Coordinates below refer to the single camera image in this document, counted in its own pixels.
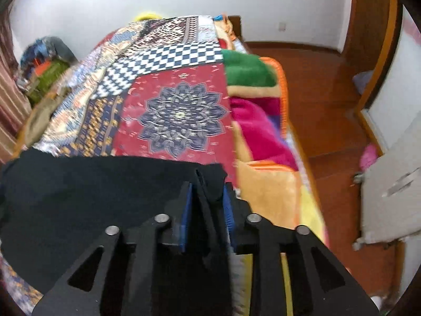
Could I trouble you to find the khaki pants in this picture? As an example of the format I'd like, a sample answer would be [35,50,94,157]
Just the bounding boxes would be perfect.
[20,91,64,149]

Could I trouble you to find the patchwork printed bedspread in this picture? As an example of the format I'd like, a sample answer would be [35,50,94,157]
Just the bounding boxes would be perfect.
[0,15,238,307]

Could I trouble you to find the colourful fleece blanket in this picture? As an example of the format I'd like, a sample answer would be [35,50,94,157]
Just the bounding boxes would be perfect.
[210,13,330,316]

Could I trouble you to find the white door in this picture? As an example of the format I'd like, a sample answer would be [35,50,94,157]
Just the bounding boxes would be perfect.
[351,16,421,251]

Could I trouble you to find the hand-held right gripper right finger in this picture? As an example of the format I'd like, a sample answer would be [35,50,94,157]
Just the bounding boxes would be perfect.
[222,184,379,316]

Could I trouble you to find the green cardboard box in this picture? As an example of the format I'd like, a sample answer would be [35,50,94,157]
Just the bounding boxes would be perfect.
[28,61,70,106]

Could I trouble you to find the pale plastic bag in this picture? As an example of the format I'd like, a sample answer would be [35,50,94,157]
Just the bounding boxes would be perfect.
[353,70,374,95]

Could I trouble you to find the yellow plush pillow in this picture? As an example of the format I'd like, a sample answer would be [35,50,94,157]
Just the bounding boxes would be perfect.
[133,11,166,22]

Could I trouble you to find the striped pink curtain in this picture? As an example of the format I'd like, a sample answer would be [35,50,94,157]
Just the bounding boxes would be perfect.
[0,9,33,165]

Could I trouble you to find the black pants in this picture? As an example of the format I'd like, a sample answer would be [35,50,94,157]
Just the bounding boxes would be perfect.
[0,148,238,316]

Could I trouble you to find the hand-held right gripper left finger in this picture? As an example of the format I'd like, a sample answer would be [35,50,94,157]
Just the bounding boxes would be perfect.
[31,181,195,316]

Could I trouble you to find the pink cloth bundle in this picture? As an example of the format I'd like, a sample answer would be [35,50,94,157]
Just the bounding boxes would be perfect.
[358,143,379,172]

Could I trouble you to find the pile of clothes and bags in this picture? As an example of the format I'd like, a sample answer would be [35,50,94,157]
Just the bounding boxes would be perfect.
[19,36,79,106]

